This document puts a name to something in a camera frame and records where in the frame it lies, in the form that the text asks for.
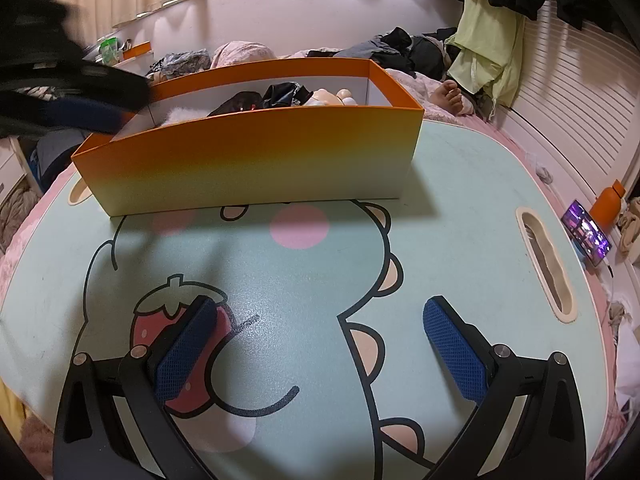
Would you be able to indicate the grey bag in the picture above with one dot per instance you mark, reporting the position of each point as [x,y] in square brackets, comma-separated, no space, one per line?
[60,155]

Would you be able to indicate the pile of dark clothes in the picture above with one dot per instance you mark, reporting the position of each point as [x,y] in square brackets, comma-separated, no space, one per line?
[400,47]

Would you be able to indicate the small white cloth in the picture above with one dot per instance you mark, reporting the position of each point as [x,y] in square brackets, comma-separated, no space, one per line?
[546,172]

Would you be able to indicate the green cup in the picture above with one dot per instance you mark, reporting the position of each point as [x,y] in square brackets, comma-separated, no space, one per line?
[109,51]

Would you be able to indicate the small orange box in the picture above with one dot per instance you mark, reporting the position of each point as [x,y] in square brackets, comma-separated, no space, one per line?
[137,51]

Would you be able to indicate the black lace-trimmed cloth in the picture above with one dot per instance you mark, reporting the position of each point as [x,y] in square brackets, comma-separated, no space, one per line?
[285,94]

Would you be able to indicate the pale green hanging garment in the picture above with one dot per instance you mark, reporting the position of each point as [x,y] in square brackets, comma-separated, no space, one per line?
[480,50]

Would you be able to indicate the orange bottle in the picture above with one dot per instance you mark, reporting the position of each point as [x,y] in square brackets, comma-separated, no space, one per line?
[607,207]

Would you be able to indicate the grey patterned cloth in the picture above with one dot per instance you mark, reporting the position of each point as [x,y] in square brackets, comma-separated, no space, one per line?
[180,62]

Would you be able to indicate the person's foot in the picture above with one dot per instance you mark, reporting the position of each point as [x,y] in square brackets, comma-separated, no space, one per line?
[450,97]

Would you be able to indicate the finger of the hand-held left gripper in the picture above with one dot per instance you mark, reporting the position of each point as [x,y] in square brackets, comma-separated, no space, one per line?
[105,87]
[82,112]

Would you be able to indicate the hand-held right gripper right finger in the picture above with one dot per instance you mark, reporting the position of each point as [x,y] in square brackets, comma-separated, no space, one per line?
[452,350]

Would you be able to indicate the smartphone with lit screen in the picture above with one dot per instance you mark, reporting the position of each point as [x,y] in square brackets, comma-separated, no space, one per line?
[585,232]

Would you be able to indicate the orange cardboard box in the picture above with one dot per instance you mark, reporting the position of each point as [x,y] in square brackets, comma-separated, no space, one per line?
[250,160]

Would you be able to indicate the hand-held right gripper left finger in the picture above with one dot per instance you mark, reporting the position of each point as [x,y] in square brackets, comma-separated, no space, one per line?
[185,350]

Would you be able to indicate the white fluffy pompom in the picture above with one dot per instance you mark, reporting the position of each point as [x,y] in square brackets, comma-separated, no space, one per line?
[177,115]

